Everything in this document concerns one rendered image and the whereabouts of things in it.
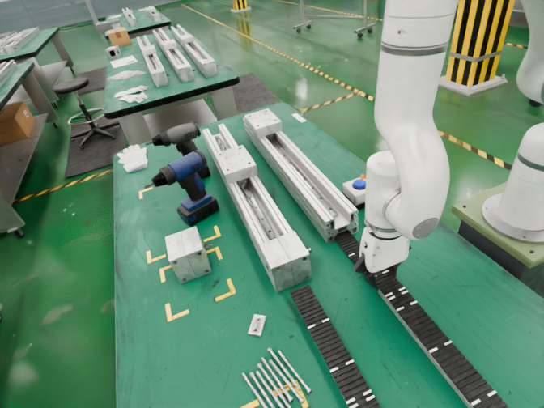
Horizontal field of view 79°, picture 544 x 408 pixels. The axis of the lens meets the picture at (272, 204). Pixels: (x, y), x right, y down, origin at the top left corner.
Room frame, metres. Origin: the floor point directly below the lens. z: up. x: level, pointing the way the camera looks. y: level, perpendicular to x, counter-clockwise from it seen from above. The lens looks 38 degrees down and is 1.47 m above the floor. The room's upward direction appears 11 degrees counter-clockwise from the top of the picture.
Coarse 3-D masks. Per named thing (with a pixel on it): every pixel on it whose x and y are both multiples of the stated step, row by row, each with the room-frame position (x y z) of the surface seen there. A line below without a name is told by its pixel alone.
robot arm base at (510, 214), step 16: (512, 176) 0.60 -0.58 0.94; (528, 176) 0.56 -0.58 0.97; (512, 192) 0.58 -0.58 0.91; (528, 192) 0.55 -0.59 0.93; (496, 208) 0.63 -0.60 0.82; (512, 208) 0.57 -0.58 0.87; (528, 208) 0.54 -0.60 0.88; (496, 224) 0.57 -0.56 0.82; (512, 224) 0.56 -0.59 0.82; (528, 224) 0.53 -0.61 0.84; (528, 240) 0.50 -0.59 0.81
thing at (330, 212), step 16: (256, 144) 1.27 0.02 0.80; (272, 144) 1.18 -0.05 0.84; (288, 144) 1.11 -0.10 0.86; (272, 160) 1.06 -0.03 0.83; (288, 160) 1.04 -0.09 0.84; (304, 160) 0.97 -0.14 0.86; (288, 176) 0.90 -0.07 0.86; (304, 176) 0.92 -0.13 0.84; (320, 176) 0.86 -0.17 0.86; (304, 192) 0.80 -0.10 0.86; (320, 192) 0.83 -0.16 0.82; (336, 192) 0.77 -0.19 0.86; (304, 208) 0.79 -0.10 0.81; (320, 208) 0.71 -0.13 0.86; (336, 208) 0.74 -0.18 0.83; (352, 208) 0.68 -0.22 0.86; (320, 224) 0.69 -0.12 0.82; (336, 224) 0.67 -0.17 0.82; (352, 224) 0.67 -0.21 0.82
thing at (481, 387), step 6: (474, 384) 0.22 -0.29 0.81; (480, 384) 0.22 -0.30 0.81; (486, 384) 0.22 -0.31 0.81; (462, 390) 0.22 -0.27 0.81; (468, 390) 0.22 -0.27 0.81; (474, 390) 0.21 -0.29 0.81; (480, 390) 0.21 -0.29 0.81; (486, 390) 0.21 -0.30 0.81; (468, 396) 0.21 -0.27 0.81; (474, 396) 0.20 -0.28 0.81
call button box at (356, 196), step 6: (354, 180) 0.84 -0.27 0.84; (342, 186) 0.83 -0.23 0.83; (348, 186) 0.82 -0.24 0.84; (354, 186) 0.81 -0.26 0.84; (342, 192) 0.83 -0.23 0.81; (348, 192) 0.80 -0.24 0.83; (354, 192) 0.78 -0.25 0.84; (360, 192) 0.78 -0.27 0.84; (348, 198) 0.80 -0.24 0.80; (354, 198) 0.77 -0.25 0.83; (360, 198) 0.77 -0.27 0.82; (354, 204) 0.77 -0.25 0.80; (360, 204) 0.77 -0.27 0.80
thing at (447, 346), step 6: (444, 342) 0.30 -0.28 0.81; (450, 342) 0.30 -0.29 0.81; (432, 348) 0.30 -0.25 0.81; (438, 348) 0.29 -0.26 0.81; (444, 348) 0.29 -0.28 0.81; (450, 348) 0.29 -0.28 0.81; (456, 348) 0.29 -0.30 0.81; (432, 354) 0.29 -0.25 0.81; (438, 354) 0.28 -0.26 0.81; (444, 354) 0.28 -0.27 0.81
